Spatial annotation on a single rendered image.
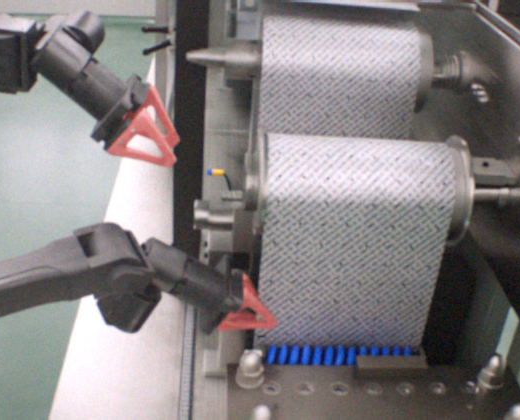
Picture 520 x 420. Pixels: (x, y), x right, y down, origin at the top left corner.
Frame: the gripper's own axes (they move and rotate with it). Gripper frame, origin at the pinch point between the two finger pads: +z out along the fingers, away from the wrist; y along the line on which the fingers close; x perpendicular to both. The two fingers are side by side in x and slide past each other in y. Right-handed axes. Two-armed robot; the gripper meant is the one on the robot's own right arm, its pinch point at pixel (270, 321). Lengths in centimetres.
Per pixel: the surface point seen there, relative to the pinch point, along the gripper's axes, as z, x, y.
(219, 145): 3, -18, -94
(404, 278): 10.9, 15.3, 0.3
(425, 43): 3.7, 39.0, -26.8
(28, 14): -107, -180, -556
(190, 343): -0.9, -20.4, -14.8
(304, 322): 4.0, 2.4, 0.3
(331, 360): 9.2, 1.0, 3.5
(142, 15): -16, -125, -556
